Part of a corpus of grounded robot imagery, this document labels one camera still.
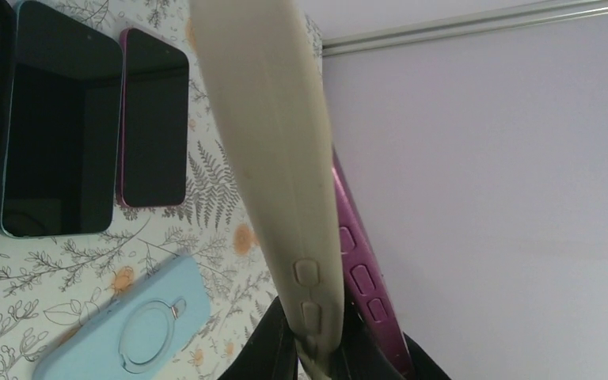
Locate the dark teal smartphone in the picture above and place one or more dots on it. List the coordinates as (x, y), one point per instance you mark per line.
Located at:
(64, 127)

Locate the beige phone case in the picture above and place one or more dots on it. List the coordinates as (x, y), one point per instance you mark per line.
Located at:
(268, 102)

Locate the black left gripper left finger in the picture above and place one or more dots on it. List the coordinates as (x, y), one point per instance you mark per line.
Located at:
(270, 353)

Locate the pink smartphone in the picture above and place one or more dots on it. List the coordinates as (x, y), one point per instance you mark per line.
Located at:
(363, 278)

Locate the floral patterned table mat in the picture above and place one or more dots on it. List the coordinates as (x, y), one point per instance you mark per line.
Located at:
(51, 286)

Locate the magenta smartphone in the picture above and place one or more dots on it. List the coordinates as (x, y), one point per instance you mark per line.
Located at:
(154, 122)

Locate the aluminium corner frame post right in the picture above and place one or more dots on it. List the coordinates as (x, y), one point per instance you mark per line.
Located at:
(515, 17)

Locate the light blue phone case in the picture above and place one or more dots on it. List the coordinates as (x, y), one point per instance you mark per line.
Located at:
(136, 335)

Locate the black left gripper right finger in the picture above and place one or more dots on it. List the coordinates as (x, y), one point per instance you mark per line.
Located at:
(359, 357)

